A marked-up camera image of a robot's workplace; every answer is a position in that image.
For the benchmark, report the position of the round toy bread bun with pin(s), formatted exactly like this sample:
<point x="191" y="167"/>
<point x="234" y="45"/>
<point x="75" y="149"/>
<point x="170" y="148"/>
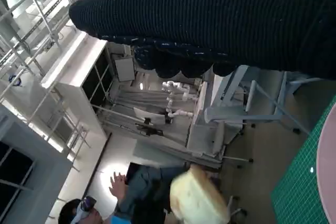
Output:
<point x="197" y="197"/>

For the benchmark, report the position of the white cabinet with dark glass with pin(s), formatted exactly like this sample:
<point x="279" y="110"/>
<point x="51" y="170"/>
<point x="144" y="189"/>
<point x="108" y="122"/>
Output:
<point x="98" y="82"/>

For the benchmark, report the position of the white monitor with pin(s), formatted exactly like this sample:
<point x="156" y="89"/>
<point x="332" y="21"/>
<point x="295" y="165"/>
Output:
<point x="155" y="119"/>

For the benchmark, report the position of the white board panel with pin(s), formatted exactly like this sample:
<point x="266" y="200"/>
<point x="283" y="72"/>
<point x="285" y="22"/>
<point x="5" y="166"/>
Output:
<point x="124" y="69"/>

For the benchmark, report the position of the black floor mat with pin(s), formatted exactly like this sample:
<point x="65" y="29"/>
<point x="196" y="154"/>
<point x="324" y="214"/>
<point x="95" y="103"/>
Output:
<point x="131" y="171"/>

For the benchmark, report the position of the bare left robot hand blue tape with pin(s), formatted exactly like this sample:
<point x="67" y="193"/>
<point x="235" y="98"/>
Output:
<point x="152" y="208"/>

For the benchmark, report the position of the gray mesh chair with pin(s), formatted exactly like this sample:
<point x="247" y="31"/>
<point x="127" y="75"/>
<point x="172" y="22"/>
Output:
<point x="223" y="111"/>

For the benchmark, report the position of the small white mat speck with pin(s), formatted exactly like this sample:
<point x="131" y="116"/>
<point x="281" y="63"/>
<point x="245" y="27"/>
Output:
<point x="312" y="169"/>

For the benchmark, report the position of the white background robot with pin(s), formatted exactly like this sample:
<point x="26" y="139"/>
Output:
<point x="170" y="85"/>

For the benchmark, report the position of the person wearing headset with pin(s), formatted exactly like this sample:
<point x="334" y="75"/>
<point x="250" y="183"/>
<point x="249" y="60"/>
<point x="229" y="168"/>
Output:
<point x="147" y="176"/>

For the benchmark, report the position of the green cutting mat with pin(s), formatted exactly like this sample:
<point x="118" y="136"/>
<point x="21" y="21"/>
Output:
<point x="296" y="187"/>

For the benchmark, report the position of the pink bowl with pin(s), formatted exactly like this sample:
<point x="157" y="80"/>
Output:
<point x="328" y="169"/>

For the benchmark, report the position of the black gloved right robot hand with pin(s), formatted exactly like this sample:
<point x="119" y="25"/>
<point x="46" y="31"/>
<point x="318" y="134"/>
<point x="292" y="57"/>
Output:
<point x="210" y="16"/>

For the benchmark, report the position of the white VR headset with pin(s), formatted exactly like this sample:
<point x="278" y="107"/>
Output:
<point x="84" y="207"/>

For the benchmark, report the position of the gray chair with casters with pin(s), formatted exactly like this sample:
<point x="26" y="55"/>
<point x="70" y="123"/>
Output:
<point x="250" y="160"/>

